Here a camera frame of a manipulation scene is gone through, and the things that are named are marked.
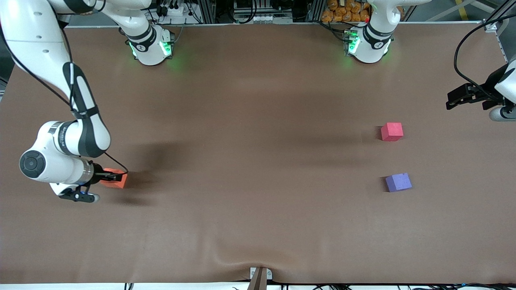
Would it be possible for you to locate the aluminium frame profile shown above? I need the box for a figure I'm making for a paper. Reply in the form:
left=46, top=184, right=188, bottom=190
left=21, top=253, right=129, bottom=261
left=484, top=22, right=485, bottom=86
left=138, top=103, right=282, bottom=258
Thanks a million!
left=481, top=0, right=516, bottom=33

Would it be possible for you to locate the red foam block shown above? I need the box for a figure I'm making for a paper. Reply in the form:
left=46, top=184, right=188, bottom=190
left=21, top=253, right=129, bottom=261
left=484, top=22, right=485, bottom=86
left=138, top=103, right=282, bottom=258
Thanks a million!
left=381, top=122, right=404, bottom=142

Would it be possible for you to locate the pile of orange items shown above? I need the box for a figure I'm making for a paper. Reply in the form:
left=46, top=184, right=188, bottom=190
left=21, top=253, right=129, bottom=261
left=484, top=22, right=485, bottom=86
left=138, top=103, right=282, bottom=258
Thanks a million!
left=321, top=0, right=370, bottom=23

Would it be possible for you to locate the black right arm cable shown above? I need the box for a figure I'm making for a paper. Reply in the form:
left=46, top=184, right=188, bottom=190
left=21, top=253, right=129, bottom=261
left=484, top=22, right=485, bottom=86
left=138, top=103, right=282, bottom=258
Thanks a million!
left=0, top=24, right=129, bottom=174

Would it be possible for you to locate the metal bracket with brown post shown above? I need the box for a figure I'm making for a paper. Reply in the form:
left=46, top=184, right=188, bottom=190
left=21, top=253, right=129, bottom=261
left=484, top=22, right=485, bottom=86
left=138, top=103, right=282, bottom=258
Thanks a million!
left=247, top=267, right=273, bottom=290

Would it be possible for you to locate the white power strip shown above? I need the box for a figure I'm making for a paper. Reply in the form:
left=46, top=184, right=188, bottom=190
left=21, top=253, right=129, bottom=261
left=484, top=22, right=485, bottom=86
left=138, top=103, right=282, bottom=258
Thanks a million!
left=161, top=4, right=187, bottom=17

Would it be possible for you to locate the brown table mat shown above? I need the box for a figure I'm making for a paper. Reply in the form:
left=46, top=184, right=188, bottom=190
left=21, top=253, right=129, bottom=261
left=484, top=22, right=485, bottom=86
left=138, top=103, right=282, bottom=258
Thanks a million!
left=0, top=23, right=516, bottom=285

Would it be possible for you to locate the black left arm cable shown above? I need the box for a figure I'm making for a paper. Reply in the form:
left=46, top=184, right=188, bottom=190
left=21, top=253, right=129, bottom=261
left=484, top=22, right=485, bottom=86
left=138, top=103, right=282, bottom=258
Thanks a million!
left=454, top=14, right=516, bottom=102

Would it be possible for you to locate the purple foam block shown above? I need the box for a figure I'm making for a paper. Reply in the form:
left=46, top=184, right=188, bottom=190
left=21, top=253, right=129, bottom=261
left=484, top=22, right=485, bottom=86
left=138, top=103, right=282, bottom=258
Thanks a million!
left=385, top=172, right=413, bottom=193

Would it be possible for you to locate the orange foam block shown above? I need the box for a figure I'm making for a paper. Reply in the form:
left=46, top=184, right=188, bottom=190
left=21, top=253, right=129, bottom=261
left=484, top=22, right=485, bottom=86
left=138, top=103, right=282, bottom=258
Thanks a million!
left=100, top=168, right=128, bottom=189

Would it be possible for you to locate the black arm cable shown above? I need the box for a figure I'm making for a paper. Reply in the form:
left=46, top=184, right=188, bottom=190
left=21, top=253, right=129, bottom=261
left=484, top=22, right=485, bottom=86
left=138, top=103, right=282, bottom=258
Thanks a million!
left=454, top=14, right=516, bottom=102
left=0, top=24, right=129, bottom=174

